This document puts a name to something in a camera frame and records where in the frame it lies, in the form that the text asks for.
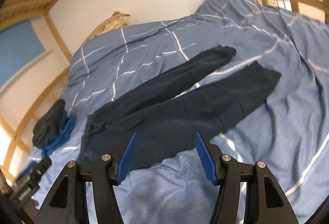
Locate dark navy pants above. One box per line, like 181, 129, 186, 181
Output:
78, 46, 281, 170

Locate dark folded garment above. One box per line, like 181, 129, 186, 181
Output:
32, 99, 65, 149

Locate blue checked duvet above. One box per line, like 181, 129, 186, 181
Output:
34, 0, 328, 223

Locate blue folded garment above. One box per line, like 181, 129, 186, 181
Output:
41, 110, 76, 157

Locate blue window blind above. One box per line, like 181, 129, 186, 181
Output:
0, 20, 45, 86

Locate beige patterned pillow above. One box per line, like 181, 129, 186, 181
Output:
83, 11, 131, 44

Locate wooden bunk bed frame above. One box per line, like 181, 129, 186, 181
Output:
1, 0, 204, 140

